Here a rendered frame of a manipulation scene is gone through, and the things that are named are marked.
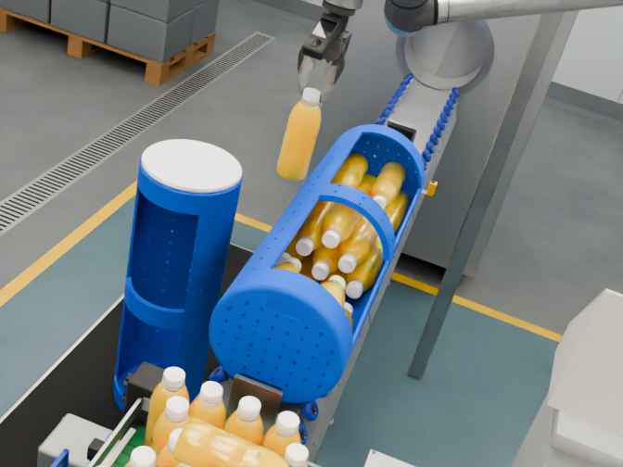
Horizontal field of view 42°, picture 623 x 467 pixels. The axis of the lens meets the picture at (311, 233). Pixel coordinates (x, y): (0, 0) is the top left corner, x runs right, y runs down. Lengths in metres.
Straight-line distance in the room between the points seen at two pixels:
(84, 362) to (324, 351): 1.46
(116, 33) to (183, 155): 3.03
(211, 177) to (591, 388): 1.13
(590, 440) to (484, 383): 1.83
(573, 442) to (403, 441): 1.49
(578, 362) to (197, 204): 1.07
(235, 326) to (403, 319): 2.09
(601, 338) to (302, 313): 0.56
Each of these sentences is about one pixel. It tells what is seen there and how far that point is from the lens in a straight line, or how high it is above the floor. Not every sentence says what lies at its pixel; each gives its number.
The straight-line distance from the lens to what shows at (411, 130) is 2.72.
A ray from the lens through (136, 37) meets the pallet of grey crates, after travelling 5.24.
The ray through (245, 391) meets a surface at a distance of 1.63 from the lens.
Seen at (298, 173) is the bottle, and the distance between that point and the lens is 1.87.
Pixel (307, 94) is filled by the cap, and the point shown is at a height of 1.45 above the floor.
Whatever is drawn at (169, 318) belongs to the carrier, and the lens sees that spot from 2.43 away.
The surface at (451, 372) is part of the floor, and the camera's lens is 3.49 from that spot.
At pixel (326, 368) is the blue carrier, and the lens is 1.62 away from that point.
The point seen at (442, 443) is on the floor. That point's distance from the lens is 3.18.
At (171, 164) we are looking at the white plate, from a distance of 2.28.
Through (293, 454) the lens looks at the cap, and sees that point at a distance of 1.42.
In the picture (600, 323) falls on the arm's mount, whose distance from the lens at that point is 1.61.
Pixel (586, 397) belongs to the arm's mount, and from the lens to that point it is 1.71.
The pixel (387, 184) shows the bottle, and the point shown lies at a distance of 2.19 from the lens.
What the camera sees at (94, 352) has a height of 0.15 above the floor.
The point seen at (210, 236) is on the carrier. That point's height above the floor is 0.88.
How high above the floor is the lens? 2.15
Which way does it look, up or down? 32 degrees down
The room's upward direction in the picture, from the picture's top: 14 degrees clockwise
